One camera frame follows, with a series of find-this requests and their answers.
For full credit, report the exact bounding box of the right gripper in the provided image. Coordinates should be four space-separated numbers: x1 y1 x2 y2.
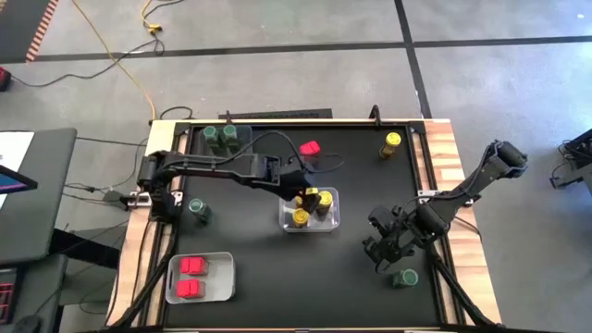
363 205 429 275

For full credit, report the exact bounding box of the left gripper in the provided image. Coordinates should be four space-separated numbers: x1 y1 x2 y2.
277 159 324 215

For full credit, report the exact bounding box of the red-lid smoked paprika tin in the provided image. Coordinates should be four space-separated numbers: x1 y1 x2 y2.
175 277 206 300
298 140 323 161
179 255 209 277

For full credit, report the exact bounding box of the green-lid spice jar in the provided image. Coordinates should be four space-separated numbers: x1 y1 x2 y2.
188 197 215 224
391 268 420 290
220 124 240 149
202 125 221 149

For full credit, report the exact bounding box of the clear plastic bin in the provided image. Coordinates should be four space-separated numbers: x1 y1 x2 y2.
277 186 341 233
193 124 254 158

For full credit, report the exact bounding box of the wooden table board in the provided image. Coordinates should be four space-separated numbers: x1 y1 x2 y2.
105 117 503 327

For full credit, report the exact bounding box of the black ribbed strip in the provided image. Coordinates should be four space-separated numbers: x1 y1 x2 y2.
218 107 334 121

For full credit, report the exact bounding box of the white plastic bin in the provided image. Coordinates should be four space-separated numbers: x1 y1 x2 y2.
165 252 236 305

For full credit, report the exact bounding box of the grey side desk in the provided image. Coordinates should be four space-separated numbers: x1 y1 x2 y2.
0 128 79 267

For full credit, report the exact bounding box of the white paper sheet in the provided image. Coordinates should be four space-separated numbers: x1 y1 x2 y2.
0 130 36 207

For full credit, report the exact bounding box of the lit computer screen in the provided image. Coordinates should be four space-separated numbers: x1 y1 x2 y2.
0 162 40 194

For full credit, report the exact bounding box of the backlit keyboard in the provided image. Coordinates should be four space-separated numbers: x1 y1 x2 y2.
0 266 20 325

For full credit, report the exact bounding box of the black orange-striped floor mat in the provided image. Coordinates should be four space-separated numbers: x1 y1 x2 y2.
0 0 60 64

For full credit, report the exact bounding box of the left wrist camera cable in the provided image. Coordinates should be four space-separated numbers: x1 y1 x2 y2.
220 130 347 175

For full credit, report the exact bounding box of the black equipment with cables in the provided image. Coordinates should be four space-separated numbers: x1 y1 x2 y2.
549 128 592 191

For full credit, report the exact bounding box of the yellow cable with plug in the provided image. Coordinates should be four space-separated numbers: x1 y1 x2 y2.
141 0 164 34

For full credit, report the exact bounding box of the long yellow floor cable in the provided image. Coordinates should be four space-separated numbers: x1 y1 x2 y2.
71 0 158 120

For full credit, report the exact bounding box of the black floor cable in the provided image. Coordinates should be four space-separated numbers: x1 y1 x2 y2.
8 39 167 89

